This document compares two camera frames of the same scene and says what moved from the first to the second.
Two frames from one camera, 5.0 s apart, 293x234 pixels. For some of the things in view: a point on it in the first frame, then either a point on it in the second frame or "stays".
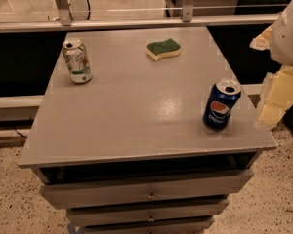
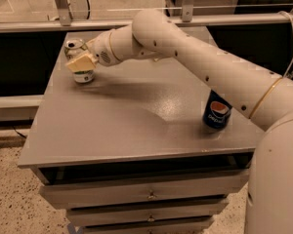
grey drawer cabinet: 127,151 stays
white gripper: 288,38 to 100,50
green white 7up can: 77,60 stays
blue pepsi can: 222,98 stays
